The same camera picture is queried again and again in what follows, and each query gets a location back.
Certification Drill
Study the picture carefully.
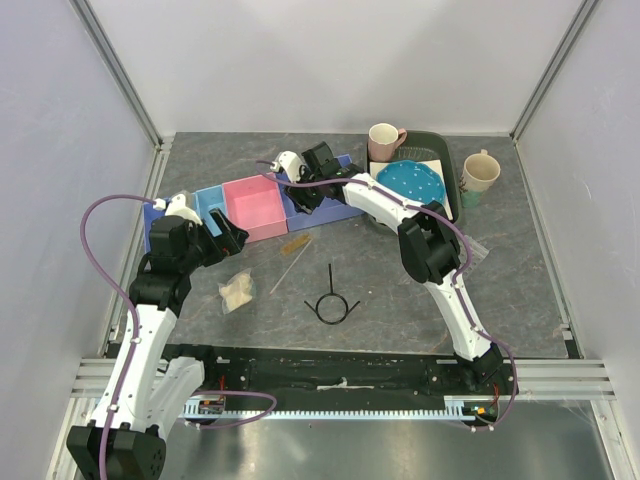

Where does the small purple bin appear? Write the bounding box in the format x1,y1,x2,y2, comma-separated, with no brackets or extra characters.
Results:
142,203,166,253

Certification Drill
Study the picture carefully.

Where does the bag of cotton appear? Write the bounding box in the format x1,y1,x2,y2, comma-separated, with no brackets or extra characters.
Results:
218,268,256,314

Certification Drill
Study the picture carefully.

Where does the pink mug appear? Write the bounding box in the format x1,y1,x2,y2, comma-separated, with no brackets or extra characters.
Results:
367,123,408,163

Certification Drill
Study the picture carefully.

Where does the white square plate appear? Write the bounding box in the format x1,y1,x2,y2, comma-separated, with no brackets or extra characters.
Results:
368,158,461,224

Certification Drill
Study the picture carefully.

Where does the dark green tray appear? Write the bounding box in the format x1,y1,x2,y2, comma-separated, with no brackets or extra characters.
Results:
366,130,465,226

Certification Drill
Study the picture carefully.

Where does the pink bin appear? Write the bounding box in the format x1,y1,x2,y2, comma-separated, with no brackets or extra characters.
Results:
222,174,288,243

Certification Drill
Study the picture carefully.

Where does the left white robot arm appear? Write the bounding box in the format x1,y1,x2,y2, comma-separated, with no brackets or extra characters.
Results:
66,208,249,479

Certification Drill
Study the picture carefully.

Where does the clear test tube rack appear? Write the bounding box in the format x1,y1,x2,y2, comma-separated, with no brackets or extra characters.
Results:
466,236,489,262

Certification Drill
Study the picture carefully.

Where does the black wire spring clamp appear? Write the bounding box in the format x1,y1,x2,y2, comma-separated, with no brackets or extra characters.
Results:
303,263,361,326

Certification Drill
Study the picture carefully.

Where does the brown wooden spatula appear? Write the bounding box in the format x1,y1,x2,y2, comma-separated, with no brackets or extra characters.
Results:
280,234,312,256

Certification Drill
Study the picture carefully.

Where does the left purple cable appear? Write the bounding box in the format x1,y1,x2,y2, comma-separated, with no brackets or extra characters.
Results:
79,193,279,480

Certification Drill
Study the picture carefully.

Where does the large purple bin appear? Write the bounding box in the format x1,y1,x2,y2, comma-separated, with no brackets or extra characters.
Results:
272,151,363,232

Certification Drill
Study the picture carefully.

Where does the cream floral mug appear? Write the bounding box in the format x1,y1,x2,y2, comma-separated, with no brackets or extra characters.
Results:
459,149,501,208

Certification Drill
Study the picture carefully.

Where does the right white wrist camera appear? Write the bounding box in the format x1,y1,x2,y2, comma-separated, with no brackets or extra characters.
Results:
270,151,306,183

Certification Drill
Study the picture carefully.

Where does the light blue cable duct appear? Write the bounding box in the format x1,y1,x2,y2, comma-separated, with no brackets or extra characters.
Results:
179,396,497,422

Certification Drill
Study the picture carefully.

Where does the blue polka dot plate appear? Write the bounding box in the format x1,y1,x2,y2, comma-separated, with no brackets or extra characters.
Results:
376,160,446,205

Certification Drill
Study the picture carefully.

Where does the glass stirring rod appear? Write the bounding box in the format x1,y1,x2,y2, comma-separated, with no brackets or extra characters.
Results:
269,243,311,295

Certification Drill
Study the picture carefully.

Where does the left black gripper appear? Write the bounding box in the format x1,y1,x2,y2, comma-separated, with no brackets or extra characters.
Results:
179,208,248,273

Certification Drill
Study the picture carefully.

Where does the light blue bin right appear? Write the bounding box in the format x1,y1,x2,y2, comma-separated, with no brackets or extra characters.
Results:
194,184,236,240

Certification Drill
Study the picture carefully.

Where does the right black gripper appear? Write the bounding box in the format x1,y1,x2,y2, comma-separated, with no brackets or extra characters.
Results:
282,163,324,216

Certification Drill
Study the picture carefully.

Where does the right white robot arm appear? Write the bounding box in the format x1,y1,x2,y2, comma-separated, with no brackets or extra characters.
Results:
271,142,514,394

